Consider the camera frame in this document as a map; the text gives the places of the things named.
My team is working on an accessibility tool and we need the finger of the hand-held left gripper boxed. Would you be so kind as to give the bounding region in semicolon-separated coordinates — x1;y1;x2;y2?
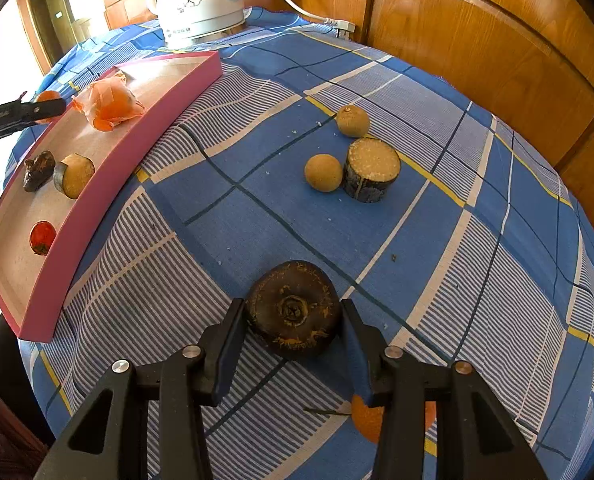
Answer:
19;97;68;124

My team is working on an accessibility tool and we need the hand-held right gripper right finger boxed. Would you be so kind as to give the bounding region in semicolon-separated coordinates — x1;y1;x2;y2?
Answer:
339;298;548;480

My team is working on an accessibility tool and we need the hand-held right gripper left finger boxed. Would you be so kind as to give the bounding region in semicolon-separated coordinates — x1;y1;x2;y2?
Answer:
34;298;248;480

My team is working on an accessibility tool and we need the small orange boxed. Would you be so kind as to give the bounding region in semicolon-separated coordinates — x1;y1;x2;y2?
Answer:
34;90;68;125
351;394;437;445

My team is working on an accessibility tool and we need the dark water chestnut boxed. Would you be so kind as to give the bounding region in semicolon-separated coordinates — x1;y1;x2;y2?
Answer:
23;151;56;193
245;260;343;360

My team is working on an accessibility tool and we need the plastic orange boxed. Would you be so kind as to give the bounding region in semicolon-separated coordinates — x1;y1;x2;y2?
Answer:
72;71;146;132

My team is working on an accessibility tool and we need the sugarcane chunk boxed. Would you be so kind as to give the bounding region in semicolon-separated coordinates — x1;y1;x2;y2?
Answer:
53;154;96;198
342;136;402;204

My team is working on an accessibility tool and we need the small red fruit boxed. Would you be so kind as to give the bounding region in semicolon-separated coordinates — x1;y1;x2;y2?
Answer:
29;220;58;257

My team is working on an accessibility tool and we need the pink shallow box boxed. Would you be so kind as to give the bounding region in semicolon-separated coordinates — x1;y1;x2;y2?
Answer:
0;51;223;343

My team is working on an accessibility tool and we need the brown longan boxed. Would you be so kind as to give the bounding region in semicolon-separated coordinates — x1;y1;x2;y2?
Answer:
304;154;344;193
336;105;371;138

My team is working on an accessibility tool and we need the wooden glass door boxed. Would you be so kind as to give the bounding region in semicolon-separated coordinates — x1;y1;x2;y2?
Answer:
14;0;98;78

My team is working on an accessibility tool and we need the blue plaid tablecloth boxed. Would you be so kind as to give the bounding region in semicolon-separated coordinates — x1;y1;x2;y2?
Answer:
4;6;594;480

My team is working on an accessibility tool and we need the white floral electric kettle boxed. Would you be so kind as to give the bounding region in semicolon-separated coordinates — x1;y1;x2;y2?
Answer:
146;0;254;50

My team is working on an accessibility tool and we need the dark wooden furniture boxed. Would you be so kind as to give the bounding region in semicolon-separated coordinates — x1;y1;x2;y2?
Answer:
0;380;48;480

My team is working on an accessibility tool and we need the wooden wardrobe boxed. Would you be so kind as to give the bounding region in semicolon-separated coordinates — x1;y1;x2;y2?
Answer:
94;0;594;211

